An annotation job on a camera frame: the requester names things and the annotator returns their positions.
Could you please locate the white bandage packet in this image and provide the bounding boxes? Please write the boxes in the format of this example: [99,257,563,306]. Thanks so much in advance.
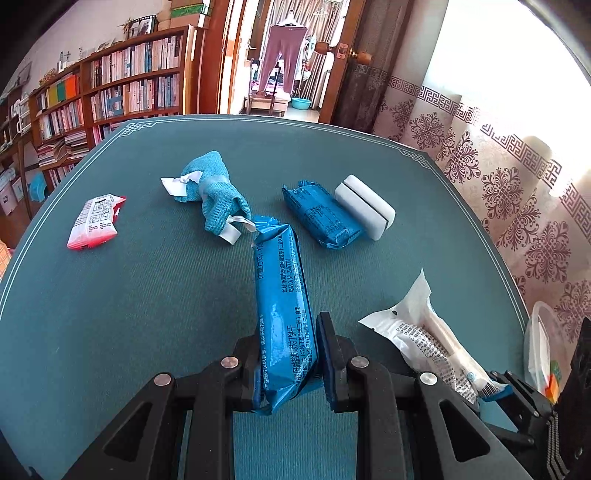
[359,273,512,405]

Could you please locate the long blue biscuit packet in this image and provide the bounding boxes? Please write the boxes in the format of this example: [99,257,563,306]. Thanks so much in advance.
[252,216,322,415]

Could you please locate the red white snack packet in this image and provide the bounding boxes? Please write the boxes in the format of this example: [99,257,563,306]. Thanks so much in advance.
[67,194,126,250]

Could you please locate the short blue wafer packet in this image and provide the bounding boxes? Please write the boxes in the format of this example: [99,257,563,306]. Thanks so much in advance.
[281,180,363,250]

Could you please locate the teal towel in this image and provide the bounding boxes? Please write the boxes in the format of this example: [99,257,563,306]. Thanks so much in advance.
[160,151,256,245]

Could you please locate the clear plastic storage bin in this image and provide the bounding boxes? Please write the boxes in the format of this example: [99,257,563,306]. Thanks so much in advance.
[523,301,571,404]

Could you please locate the blue plastic stool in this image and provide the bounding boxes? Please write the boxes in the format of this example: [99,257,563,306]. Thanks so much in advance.
[29,172,48,203]

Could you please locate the teal wash basin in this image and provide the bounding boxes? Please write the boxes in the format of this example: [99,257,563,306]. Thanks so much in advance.
[290,97,311,110]

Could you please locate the patterned white curtain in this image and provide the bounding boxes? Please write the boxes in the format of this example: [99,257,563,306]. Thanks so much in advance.
[373,1,590,346]

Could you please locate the small wooden shelf desk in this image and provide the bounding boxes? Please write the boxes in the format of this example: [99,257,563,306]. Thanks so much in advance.
[1,86,34,220]

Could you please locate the large wooden bookshelf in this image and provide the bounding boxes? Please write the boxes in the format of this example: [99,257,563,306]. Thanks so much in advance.
[29,26,204,190]

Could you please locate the wooden door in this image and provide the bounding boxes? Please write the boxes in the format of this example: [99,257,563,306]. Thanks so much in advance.
[315,0,372,124]

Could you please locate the dark brown curtain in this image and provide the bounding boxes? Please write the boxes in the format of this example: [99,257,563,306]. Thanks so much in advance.
[332,0,414,133]

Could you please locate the hanging pink trousers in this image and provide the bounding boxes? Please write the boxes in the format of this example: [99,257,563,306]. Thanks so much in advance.
[259,25,308,94]

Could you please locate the framed photo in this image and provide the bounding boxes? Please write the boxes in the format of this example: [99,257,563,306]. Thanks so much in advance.
[123,15,157,40]

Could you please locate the stacked gift boxes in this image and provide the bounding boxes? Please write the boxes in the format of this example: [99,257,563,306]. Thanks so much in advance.
[156,0,212,31]

